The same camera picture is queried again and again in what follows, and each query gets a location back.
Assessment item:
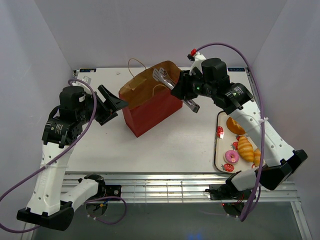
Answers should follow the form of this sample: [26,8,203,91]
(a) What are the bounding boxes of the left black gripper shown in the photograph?
[77,84,129,125]

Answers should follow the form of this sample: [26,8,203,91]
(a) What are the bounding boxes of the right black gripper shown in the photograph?
[169,69,215,100]

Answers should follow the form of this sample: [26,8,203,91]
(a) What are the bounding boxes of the silver metal tongs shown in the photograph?
[152,67,200,113]

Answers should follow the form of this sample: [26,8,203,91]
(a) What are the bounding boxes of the red paper bag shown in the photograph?
[118,60,183,138]

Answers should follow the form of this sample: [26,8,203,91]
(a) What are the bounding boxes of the round sugared bread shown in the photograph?
[226,117,246,135]

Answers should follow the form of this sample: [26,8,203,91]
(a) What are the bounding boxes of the large fake croissant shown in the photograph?
[237,136,254,162]

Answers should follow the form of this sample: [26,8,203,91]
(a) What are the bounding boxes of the small fake croissant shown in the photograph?
[253,148,261,167]

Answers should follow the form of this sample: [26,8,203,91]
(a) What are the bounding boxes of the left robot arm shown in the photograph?
[16,85,128,231]

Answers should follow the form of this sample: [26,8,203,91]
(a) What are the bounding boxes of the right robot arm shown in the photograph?
[171,55,308,199]

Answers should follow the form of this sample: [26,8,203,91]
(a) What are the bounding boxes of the pink fake donut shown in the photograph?
[223,150,240,165]

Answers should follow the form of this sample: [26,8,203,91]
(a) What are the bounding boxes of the left blue table label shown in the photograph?
[79,68,97,73]

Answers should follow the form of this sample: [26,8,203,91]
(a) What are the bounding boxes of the blue table label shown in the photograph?
[79,68,97,73]
[227,67,246,72]

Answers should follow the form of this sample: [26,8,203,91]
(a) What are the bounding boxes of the right blue table label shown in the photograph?
[227,67,246,72]

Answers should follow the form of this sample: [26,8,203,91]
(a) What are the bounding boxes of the strawberry pattern tray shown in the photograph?
[213,111,256,174]

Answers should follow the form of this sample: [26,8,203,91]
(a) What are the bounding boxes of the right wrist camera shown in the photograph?
[187,48,206,76]

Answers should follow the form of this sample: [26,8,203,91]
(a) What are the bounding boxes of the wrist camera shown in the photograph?
[82,76,92,86]
[187,48,206,76]

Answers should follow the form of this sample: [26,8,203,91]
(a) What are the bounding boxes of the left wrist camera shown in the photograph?
[82,76,92,86]

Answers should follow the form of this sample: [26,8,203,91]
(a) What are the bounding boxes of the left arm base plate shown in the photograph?
[102,184,122,197]

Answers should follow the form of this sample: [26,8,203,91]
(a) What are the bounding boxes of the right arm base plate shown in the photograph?
[205,184,252,201]

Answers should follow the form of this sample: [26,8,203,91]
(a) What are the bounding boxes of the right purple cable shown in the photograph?
[196,42,266,223]

